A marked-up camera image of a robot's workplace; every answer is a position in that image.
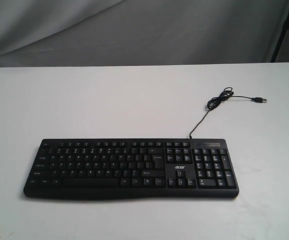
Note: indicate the grey backdrop cloth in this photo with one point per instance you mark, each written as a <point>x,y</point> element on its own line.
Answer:
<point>67,33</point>

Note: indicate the black acer keyboard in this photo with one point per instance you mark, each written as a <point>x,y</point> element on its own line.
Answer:
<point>131,168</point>

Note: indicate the black tripod stand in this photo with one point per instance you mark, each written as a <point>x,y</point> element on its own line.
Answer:
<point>284,32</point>

